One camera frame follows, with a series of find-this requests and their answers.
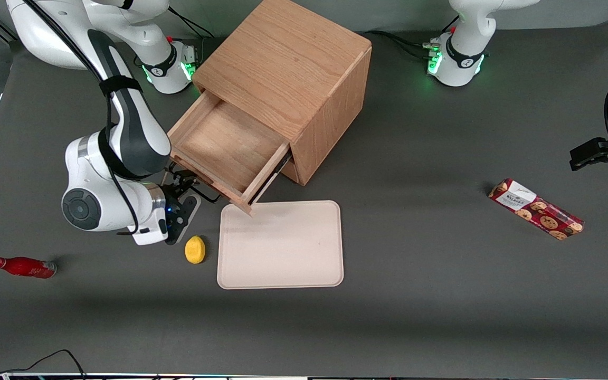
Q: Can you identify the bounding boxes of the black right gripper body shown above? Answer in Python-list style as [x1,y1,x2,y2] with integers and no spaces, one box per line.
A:
[164,181,189,245]

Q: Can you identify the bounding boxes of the oak wooden drawer cabinet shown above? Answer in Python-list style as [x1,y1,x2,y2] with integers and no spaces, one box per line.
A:
[192,0,373,186]

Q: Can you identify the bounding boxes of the yellow lemon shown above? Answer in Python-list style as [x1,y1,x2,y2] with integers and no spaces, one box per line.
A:
[185,235,206,264]

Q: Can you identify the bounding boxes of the red tartan cookie box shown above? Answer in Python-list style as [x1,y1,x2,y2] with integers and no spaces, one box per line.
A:
[488,178,585,241]

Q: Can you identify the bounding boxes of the beige rectangular plastic tray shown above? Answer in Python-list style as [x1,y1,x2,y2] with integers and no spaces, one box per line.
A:
[217,200,345,290]

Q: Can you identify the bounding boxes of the red bottle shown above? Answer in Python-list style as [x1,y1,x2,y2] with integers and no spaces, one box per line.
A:
[0,256,58,279]

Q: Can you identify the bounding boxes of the black cable along right arm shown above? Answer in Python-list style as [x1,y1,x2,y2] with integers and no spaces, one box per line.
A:
[22,0,142,236]

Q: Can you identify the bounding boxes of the black velcro strap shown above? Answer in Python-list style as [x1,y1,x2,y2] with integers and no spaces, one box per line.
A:
[98,75,144,97]

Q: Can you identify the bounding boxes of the black cable at right arm base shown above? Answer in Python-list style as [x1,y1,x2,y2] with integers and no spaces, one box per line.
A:
[168,11,215,41]

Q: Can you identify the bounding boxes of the black cable at table edge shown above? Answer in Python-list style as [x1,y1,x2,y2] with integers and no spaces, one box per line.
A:
[0,349,87,378]

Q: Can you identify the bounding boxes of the black cables at left arm base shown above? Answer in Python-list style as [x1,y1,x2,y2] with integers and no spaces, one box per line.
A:
[363,30,442,61]

